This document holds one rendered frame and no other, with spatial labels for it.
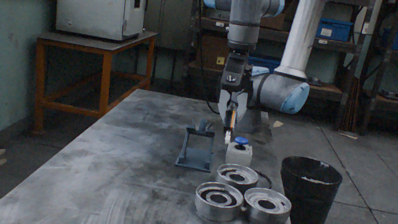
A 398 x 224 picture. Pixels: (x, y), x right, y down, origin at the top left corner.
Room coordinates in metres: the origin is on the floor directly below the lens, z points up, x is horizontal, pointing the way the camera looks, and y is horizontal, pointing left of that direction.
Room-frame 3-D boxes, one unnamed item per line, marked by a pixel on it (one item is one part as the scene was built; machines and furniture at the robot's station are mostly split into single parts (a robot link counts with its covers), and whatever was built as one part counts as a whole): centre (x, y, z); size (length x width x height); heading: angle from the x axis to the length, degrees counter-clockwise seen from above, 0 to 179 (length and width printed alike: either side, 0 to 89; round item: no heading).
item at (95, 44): (3.42, 0.94, 0.39); 1.50 x 0.62 x 0.78; 176
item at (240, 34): (0.95, -0.07, 1.17); 0.08 x 0.08 x 0.05
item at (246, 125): (1.34, -0.17, 0.85); 0.15 x 0.15 x 0.10
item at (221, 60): (4.46, -0.06, 0.64); 0.49 x 0.40 x 0.37; 91
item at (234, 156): (1.01, -0.14, 0.82); 0.08 x 0.07 x 0.05; 176
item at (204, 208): (0.73, -0.07, 0.82); 0.10 x 0.10 x 0.04
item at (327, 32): (4.40, -1.25, 1.11); 0.52 x 0.38 x 0.22; 86
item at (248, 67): (0.96, -0.08, 1.09); 0.09 x 0.08 x 0.12; 171
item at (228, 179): (0.84, -0.12, 0.82); 0.10 x 0.10 x 0.04
